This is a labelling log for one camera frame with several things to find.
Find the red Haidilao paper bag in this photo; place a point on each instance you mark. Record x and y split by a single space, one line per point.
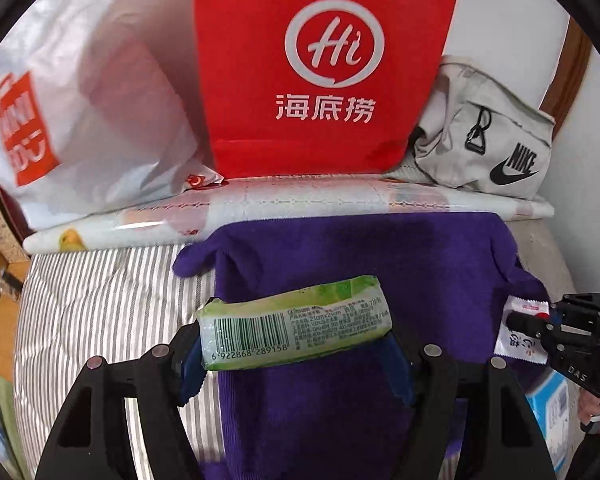
316 86

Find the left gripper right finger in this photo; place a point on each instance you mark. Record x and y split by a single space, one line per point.
400 357

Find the striped quilted mattress pad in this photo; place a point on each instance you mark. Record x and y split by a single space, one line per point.
118 303

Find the grey Nike bag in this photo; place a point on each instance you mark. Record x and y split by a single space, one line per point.
475 133

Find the person right hand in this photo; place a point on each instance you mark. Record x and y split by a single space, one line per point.
588 406

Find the green tissue pack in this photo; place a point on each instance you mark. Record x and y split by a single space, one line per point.
295 326

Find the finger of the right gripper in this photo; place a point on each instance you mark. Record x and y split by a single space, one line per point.
539 326

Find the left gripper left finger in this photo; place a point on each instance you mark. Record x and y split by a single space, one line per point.
187 373

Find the wooden bedside table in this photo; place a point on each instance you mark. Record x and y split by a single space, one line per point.
9 311

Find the brown patterned notebook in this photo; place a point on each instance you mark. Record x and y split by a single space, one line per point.
13 230

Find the white Miniso plastic bag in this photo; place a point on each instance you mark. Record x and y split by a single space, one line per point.
100 108

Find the brown wooden door frame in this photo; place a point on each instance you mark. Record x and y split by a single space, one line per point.
569 74

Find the small white snack sachet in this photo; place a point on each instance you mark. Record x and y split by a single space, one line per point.
519 336

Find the purple towel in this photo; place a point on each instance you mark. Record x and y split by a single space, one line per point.
445 276

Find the blue cardboard box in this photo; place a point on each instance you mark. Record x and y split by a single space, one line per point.
549 401

